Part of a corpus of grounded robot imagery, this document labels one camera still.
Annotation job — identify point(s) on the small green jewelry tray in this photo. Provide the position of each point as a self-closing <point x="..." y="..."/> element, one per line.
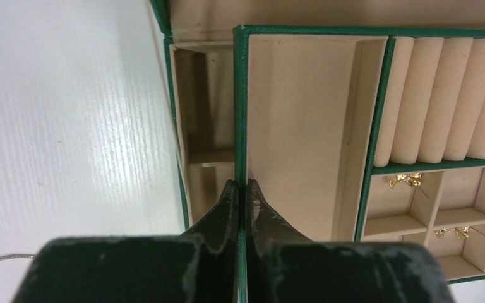
<point x="324" y="114"/>

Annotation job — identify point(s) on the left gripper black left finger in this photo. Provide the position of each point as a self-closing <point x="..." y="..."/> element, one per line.
<point x="198" y="265"/>

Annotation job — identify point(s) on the gold earring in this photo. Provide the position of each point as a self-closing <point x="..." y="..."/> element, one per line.
<point x="460" y="232"/>
<point x="405" y="184"/>

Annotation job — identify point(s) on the large green jewelry box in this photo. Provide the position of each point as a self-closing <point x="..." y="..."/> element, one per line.
<point x="199" y="56"/>

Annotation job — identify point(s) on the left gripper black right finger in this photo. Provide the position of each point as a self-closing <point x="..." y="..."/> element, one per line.
<point x="285" y="266"/>

